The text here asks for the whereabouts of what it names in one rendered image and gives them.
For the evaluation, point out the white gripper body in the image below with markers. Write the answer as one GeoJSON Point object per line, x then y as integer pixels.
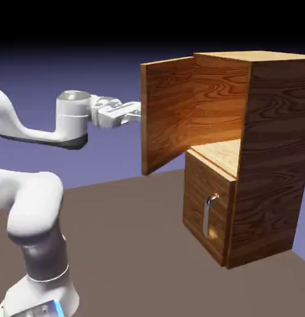
{"type": "Point", "coordinates": [112, 116]}

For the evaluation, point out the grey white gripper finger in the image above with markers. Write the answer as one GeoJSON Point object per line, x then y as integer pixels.
{"type": "Point", "coordinates": [135, 117]}

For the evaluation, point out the tall wooden cabinet door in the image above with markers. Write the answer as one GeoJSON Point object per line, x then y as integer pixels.
{"type": "Point", "coordinates": [167, 114]}

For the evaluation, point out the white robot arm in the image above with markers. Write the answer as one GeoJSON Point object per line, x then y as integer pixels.
{"type": "Point", "coordinates": [70, 116]}

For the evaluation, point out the short wooden cabinet door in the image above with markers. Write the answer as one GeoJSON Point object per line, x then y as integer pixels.
{"type": "Point", "coordinates": [199, 213]}

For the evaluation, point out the wooden cabinet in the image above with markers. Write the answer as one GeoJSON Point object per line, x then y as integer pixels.
{"type": "Point", "coordinates": [271, 148]}

